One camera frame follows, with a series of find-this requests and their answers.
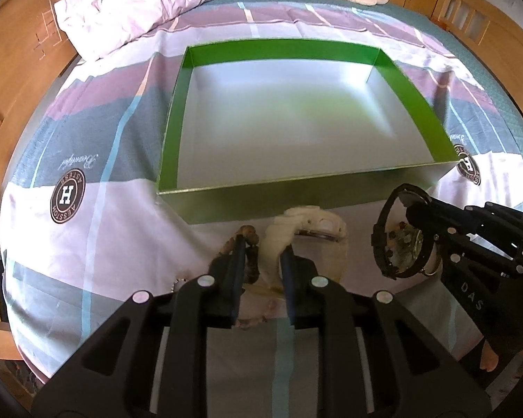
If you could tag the green cardboard box tray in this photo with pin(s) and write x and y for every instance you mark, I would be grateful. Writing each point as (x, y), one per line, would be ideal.
(258, 126)

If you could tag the cream white wrist watch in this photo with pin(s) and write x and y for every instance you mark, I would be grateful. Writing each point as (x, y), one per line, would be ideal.
(317, 232)

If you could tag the person's right hand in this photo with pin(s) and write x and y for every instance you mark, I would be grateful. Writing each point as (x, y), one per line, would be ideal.
(489, 359)

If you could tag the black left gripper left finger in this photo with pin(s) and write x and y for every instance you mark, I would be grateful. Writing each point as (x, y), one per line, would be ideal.
(209, 301)

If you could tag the wooden headboard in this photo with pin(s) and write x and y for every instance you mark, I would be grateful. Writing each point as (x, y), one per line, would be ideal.
(34, 51)

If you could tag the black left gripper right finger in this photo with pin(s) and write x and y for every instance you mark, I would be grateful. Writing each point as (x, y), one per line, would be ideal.
(315, 301)

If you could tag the pink white pillow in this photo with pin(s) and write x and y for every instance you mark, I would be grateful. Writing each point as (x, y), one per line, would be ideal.
(96, 28)

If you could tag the black wrist watch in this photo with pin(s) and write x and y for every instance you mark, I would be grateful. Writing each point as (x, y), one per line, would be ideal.
(403, 250)

